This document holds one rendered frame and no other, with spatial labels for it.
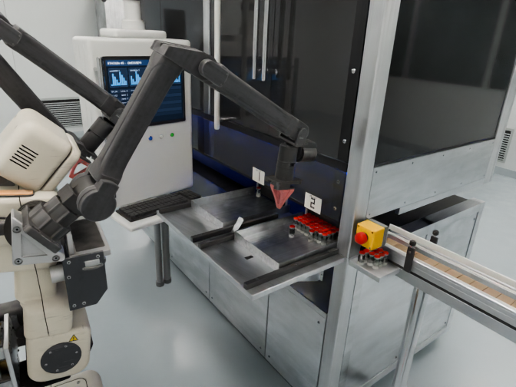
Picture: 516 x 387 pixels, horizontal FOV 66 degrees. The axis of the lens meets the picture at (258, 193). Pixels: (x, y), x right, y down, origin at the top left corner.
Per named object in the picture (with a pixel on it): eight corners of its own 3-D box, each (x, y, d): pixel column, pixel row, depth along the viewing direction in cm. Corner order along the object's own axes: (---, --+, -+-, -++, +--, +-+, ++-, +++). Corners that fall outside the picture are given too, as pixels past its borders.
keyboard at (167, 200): (187, 192, 208) (187, 187, 207) (204, 200, 198) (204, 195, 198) (115, 212, 181) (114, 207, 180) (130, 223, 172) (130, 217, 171)
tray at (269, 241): (302, 219, 166) (302, 211, 164) (348, 245, 147) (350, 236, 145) (233, 239, 147) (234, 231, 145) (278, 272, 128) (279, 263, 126)
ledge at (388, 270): (374, 253, 146) (375, 249, 145) (404, 269, 136) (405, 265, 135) (348, 264, 138) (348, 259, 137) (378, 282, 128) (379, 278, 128)
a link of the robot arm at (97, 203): (157, 21, 85) (176, 28, 78) (203, 54, 95) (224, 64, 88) (61, 196, 91) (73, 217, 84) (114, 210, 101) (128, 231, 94)
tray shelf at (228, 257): (248, 193, 195) (248, 189, 194) (358, 255, 144) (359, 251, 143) (156, 214, 168) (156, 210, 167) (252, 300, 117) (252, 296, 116)
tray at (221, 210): (254, 192, 191) (254, 186, 190) (289, 212, 172) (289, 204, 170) (191, 207, 172) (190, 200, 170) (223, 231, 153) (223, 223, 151)
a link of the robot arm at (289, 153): (276, 140, 120) (289, 143, 115) (293, 140, 124) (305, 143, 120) (272, 161, 122) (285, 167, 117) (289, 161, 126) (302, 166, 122)
